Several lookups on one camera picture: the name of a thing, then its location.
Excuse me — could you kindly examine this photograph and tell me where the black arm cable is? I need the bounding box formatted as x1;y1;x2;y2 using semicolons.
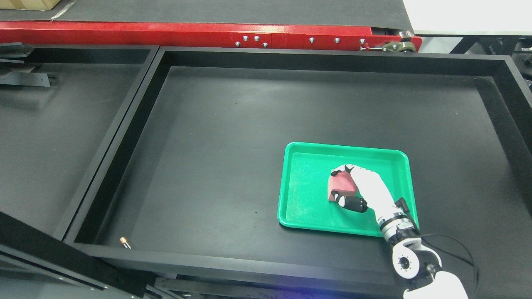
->
395;197;479;299

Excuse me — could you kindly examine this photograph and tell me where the small orange black battery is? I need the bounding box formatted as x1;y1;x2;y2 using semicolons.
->
119;237;132;249

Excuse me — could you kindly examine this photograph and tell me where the pink foam block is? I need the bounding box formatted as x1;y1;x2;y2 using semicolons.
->
327;172;359;202

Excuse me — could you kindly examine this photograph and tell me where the black left shelf rack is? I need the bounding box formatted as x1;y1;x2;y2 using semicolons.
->
1;45;158;299

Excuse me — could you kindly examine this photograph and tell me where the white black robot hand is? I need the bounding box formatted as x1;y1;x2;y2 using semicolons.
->
330;164;405;225

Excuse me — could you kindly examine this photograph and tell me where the black shelf rack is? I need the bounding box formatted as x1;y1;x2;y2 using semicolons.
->
1;45;158;299
66;47;531;299

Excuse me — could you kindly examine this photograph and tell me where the black right shelf rack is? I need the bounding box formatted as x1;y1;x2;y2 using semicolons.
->
66;47;531;299

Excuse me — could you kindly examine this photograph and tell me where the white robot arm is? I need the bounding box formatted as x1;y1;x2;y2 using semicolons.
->
378;198;469;299

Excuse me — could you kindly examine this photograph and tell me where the green plastic tray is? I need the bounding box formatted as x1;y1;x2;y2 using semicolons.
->
277;142;418;237

